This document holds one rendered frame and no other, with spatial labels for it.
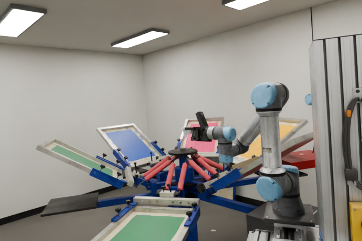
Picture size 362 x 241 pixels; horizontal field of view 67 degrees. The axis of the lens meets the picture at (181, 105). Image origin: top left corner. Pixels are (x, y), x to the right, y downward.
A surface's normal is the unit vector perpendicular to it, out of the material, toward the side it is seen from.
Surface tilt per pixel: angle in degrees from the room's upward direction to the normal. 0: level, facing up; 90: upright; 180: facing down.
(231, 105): 90
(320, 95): 90
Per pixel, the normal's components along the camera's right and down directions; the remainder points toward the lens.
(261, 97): -0.72, -0.07
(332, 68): -0.36, 0.04
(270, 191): -0.70, 0.19
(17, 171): 0.69, -0.04
